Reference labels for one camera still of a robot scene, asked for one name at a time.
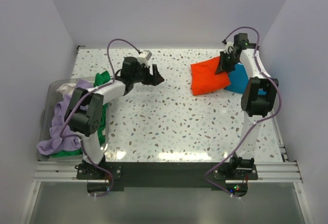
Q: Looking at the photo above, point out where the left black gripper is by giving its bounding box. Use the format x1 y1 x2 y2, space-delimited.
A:
131 63 164 87

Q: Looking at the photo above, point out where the orange t shirt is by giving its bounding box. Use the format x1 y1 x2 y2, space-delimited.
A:
191 56 231 96

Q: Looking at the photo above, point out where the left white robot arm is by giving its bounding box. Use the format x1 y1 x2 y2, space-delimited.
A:
64 57 165 179

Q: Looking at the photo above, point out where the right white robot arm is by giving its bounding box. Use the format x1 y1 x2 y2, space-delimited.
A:
215 33 279 179

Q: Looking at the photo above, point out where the folded blue t shirt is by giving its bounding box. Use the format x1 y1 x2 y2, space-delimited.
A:
224 64 249 94

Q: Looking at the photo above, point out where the green t shirt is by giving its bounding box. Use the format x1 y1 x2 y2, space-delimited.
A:
50 71 112 157

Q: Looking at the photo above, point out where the white t shirt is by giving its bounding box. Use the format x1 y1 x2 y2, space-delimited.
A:
56 83 76 97

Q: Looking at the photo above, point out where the clear plastic bin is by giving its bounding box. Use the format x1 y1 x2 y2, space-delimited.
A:
38 71 111 161

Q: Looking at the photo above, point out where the lavender t shirt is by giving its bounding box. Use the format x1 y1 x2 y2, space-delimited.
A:
37 79 93 157

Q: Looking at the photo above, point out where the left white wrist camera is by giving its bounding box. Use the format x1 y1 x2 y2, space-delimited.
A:
137 50 152 67

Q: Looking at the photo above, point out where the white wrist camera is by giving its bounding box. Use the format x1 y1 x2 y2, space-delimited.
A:
137 50 152 67
224 42 234 54

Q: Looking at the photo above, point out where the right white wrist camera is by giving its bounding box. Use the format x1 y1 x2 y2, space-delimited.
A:
224 42 234 54

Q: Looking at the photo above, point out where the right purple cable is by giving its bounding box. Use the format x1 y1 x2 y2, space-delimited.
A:
204 26 284 191

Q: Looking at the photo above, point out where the purple cable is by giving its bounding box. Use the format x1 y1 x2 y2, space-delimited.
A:
60 38 140 196
204 26 284 191

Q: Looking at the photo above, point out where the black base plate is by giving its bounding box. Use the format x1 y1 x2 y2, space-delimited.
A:
75 161 258 196

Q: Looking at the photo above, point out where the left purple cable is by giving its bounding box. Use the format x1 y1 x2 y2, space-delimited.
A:
60 38 140 196

